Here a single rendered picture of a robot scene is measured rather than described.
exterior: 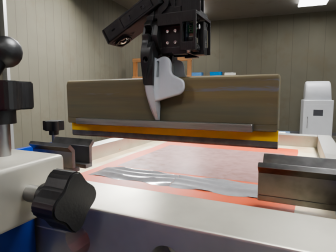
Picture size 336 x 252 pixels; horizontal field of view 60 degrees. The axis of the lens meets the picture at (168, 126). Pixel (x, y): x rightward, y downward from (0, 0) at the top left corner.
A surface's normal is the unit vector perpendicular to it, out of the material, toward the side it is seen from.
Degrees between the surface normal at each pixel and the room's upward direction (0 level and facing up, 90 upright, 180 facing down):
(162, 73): 84
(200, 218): 0
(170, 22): 90
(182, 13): 90
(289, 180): 90
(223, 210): 0
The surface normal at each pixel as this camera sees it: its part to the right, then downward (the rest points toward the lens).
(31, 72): 0.94, 0.04
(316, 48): -0.33, 0.11
